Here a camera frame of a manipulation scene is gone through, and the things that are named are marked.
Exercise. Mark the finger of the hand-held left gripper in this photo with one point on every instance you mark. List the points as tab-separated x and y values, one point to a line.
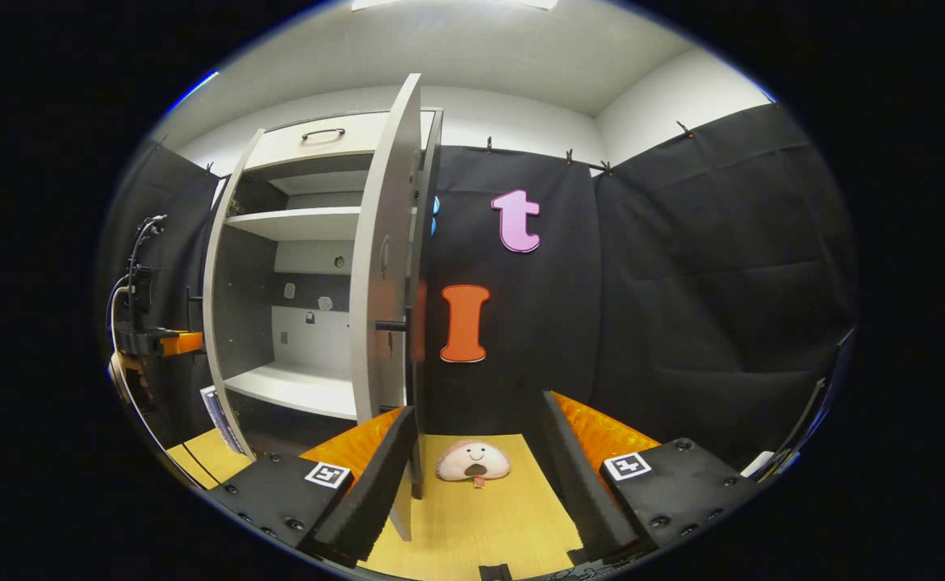
181	344

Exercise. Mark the white cabinet shelf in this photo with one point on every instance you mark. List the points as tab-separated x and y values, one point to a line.
303	222
294	387

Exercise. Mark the beige cabinet door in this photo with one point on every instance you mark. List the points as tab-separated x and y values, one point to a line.
209	323
383	202

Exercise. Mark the white book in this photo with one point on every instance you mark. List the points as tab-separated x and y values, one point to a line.
208	399

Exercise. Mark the black backdrop cloth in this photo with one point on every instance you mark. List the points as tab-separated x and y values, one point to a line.
682	323

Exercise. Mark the beige cabinet drawer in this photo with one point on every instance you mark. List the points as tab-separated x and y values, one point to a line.
278	149

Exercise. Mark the long ceiling light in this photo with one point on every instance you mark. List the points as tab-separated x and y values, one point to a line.
456	3

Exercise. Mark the beige double-door shoe cabinet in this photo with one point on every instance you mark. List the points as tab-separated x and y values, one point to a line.
311	339

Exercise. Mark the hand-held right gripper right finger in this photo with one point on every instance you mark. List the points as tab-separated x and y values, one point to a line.
581	484

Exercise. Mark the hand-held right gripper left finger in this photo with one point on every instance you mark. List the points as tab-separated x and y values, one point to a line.
375	492

